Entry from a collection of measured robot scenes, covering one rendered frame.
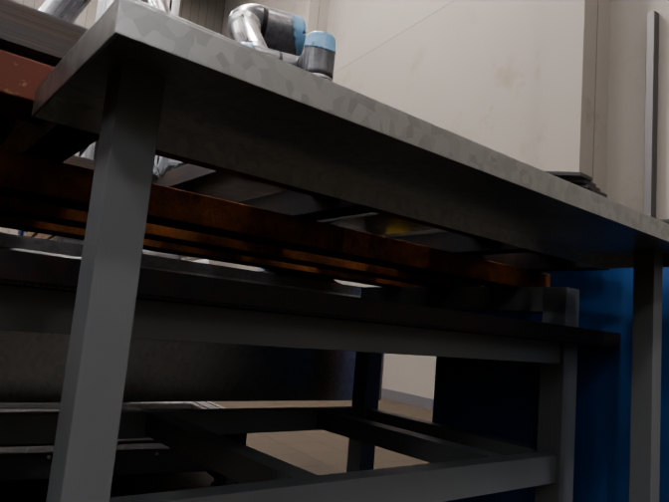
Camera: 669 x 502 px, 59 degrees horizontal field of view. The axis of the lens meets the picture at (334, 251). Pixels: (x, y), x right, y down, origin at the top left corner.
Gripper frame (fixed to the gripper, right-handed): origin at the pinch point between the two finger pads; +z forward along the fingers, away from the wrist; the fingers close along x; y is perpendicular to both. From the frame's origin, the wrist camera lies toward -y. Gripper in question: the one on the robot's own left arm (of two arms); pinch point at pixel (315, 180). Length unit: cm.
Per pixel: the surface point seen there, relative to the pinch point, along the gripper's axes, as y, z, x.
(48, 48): 66, 5, 37
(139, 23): 66, 14, 69
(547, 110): -227, -109, -83
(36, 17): 68, 2, 37
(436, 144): 34, 14, 69
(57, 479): 64, 49, 56
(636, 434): -44, 50, 55
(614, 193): -249, -57, -51
